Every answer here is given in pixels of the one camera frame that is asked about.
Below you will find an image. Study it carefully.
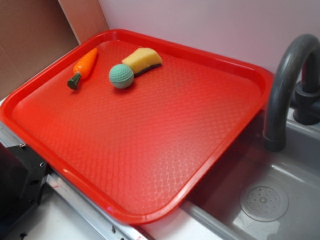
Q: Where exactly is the brown cardboard panel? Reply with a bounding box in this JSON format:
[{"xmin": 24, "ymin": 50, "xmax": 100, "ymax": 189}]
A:
[{"xmin": 0, "ymin": 0, "xmax": 109, "ymax": 99}]

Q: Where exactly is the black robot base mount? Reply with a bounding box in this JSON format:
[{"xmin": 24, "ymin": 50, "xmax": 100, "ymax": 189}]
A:
[{"xmin": 0, "ymin": 144, "xmax": 50, "ymax": 235}]

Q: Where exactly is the grey curved toy faucet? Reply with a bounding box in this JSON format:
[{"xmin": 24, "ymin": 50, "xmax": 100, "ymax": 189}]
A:
[{"xmin": 263, "ymin": 34, "xmax": 320, "ymax": 152}]

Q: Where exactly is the round sink drain cover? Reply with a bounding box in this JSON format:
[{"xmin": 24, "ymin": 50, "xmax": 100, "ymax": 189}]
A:
[{"xmin": 239, "ymin": 181, "xmax": 289, "ymax": 223}]

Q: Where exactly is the grey plastic sink basin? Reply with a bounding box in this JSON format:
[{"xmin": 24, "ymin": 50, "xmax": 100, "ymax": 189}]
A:
[{"xmin": 181, "ymin": 113, "xmax": 320, "ymax": 240}]

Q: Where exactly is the red plastic serving tray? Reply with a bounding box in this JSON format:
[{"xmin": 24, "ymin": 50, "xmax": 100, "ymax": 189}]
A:
[{"xmin": 0, "ymin": 29, "xmax": 273, "ymax": 225}]

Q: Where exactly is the green dimpled rubber ball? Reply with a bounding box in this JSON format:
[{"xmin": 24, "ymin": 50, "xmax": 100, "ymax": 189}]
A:
[{"xmin": 109, "ymin": 64, "xmax": 134, "ymax": 89}]

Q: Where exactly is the yellow kitchen sponge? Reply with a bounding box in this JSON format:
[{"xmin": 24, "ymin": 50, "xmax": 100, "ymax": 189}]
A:
[{"xmin": 121, "ymin": 47, "xmax": 163, "ymax": 76}]

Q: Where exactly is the orange toy carrot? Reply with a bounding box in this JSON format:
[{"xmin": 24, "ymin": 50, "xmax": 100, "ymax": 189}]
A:
[{"xmin": 67, "ymin": 48, "xmax": 98, "ymax": 90}]

